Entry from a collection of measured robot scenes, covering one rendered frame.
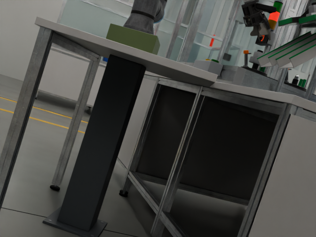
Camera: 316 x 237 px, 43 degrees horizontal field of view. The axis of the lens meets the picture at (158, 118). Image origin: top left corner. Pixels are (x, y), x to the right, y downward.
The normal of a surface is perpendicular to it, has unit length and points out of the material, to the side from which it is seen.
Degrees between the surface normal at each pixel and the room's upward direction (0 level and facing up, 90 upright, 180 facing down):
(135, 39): 90
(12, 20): 90
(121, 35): 90
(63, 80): 90
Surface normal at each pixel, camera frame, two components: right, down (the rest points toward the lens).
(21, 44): 0.25, 0.14
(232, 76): -0.90, -0.28
